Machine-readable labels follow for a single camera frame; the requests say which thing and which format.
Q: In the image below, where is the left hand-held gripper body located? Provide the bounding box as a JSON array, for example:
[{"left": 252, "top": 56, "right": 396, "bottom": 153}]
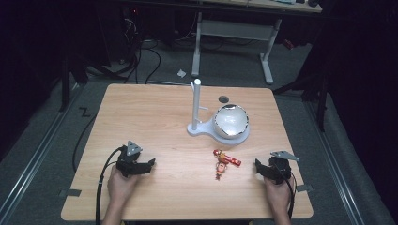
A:
[{"left": 115, "top": 140, "right": 148, "bottom": 178}]

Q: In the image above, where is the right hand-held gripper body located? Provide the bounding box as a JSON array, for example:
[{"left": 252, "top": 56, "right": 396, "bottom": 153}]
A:
[{"left": 268, "top": 150, "right": 300, "bottom": 186}]

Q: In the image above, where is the person's right hand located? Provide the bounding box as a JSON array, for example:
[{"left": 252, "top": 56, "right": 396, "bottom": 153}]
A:
[{"left": 263, "top": 174, "right": 296, "bottom": 210}]

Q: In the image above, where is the person's left hand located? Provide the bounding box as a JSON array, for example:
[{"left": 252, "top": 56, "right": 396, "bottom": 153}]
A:
[{"left": 107, "top": 169, "right": 142, "bottom": 208}]

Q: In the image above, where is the red and gold toy figure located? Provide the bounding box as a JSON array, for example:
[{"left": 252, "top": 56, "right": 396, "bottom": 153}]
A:
[{"left": 212, "top": 148, "right": 242, "bottom": 168}]

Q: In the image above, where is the cowboy toy figure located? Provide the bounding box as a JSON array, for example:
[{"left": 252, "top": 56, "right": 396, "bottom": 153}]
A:
[{"left": 214, "top": 157, "right": 229, "bottom": 182}]

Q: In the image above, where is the white bowl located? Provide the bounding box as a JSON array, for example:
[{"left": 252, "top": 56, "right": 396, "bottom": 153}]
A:
[{"left": 212, "top": 103, "right": 251, "bottom": 140}]

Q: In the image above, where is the white stand with pole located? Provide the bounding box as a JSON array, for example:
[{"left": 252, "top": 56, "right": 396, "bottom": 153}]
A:
[{"left": 186, "top": 78, "right": 251, "bottom": 146}]

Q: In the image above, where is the wooden desk with white legs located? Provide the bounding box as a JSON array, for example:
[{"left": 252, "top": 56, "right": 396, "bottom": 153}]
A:
[{"left": 175, "top": 0, "right": 323, "bottom": 85}]

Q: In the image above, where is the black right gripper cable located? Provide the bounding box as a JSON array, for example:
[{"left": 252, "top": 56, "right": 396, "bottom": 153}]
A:
[{"left": 275, "top": 162, "right": 298, "bottom": 220}]

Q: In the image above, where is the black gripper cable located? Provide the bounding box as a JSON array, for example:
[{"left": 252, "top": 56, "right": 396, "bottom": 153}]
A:
[
  {"left": 95, "top": 146, "right": 124, "bottom": 225},
  {"left": 275, "top": 162, "right": 298, "bottom": 220}
]

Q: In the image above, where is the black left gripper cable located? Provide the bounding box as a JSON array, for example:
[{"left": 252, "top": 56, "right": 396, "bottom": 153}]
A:
[{"left": 95, "top": 146, "right": 124, "bottom": 225}]

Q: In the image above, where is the black floor cable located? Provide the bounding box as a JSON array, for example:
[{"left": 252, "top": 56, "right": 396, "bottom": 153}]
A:
[{"left": 71, "top": 113, "right": 99, "bottom": 173}]

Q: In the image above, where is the metal floor rail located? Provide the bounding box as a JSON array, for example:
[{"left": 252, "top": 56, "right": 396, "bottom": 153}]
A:
[
  {"left": 304, "top": 101, "right": 367, "bottom": 225},
  {"left": 0, "top": 82, "right": 83, "bottom": 219}
]

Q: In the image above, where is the bundle of black cables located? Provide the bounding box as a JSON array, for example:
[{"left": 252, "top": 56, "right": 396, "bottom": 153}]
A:
[{"left": 118, "top": 12, "right": 162, "bottom": 85}]

